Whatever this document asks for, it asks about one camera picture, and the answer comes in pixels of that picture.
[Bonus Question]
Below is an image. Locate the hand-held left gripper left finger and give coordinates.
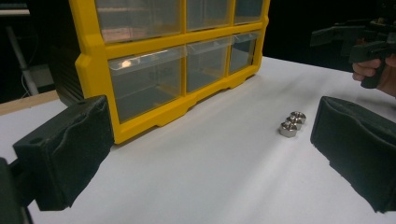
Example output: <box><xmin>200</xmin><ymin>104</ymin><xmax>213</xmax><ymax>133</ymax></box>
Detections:
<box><xmin>12</xmin><ymin>94</ymin><xmax>115</xmax><ymax>212</ymax></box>

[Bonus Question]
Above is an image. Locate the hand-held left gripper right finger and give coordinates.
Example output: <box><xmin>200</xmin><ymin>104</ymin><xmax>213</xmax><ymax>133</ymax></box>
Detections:
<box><xmin>309</xmin><ymin>95</ymin><xmax>396</xmax><ymax>214</ymax></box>

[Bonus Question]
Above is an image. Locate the silver hex nut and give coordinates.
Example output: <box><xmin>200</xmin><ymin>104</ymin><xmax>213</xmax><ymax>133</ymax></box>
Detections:
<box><xmin>278</xmin><ymin>120</ymin><xmax>298</xmax><ymax>138</ymax></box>
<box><xmin>285</xmin><ymin>115</ymin><xmax>304</xmax><ymax>131</ymax></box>
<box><xmin>290</xmin><ymin>110</ymin><xmax>307</xmax><ymax>125</ymax></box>

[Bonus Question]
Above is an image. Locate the yellow black drawer cabinet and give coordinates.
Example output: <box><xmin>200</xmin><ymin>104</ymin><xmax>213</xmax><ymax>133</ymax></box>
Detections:
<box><xmin>49</xmin><ymin>0</ymin><xmax>271</xmax><ymax>145</ymax></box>

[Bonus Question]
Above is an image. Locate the white metal stand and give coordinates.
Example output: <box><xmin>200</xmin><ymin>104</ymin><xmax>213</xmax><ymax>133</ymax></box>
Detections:
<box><xmin>5</xmin><ymin>26</ymin><xmax>40</xmax><ymax>96</ymax></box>

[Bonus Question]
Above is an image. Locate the set of clear closed drawers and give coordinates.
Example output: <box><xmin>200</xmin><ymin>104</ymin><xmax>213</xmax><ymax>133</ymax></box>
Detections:
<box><xmin>94</xmin><ymin>0</ymin><xmax>264</xmax><ymax>124</ymax></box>

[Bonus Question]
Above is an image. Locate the grey shelf bar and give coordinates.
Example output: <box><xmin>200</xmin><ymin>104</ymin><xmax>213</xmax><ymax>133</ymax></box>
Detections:
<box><xmin>0</xmin><ymin>3</ymin><xmax>31</xmax><ymax>17</ymax></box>

